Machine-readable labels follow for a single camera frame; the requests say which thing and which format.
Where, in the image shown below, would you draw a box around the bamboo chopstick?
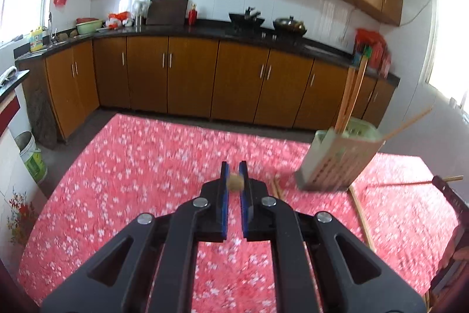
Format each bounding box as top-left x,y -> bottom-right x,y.
273,178 -> 285,200
339,56 -> 368,134
335,67 -> 355,133
227,173 -> 245,192
348,185 -> 376,252
367,175 -> 464,187
382,106 -> 433,141

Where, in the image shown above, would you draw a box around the red floral tablecloth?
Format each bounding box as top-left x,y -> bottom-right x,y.
18,114 -> 458,312

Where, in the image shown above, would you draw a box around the green perforated utensil holder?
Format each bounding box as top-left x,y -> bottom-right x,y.
295,118 -> 384,192

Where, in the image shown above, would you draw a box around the white plastic bucket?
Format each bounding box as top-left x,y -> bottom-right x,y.
15,131 -> 48,184

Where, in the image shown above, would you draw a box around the red bag condiment pile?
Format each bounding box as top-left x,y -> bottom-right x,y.
353,28 -> 391,79

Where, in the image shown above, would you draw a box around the lower wooden cabinets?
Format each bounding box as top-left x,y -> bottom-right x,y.
16,35 -> 397,141

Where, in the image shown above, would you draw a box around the black wok with lid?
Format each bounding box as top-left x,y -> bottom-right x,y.
273,16 -> 308,37

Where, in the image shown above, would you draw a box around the green basin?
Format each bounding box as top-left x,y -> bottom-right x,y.
76,17 -> 103,35

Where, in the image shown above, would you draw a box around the red white plastic bag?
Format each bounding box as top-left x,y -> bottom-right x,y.
105,11 -> 134,29

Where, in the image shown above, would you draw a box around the yellow detergent bottle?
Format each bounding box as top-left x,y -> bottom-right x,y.
29,26 -> 44,53

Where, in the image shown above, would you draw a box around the dark wooden cutting board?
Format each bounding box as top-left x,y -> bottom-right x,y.
146,0 -> 188,26

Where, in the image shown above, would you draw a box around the red sauce bottle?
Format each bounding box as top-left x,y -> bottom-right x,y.
188,4 -> 198,26

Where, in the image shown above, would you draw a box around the black wok with handle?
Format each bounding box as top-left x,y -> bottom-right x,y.
229,7 -> 265,30

